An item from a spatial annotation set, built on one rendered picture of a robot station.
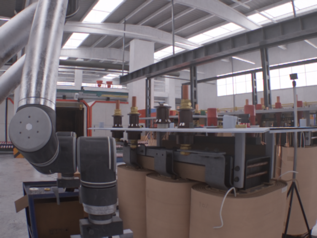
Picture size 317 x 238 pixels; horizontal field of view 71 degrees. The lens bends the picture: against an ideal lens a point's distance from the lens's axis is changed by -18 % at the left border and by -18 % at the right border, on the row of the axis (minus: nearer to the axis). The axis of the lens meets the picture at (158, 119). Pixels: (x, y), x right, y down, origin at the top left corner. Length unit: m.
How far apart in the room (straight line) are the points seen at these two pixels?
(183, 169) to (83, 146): 0.87
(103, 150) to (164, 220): 0.86
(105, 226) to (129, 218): 1.11
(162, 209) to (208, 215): 0.38
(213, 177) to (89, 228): 0.62
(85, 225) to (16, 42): 0.71
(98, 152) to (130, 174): 1.10
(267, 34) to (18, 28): 10.25
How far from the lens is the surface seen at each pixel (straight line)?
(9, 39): 1.04
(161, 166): 1.50
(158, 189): 1.49
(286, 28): 10.40
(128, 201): 1.86
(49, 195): 1.84
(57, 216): 1.97
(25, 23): 1.07
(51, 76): 0.66
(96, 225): 0.79
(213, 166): 1.17
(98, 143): 0.72
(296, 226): 2.90
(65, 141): 0.73
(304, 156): 2.72
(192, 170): 1.43
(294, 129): 0.97
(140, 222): 1.86
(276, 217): 1.30
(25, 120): 0.58
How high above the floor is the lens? 1.37
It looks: 2 degrees up
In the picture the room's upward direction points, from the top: straight up
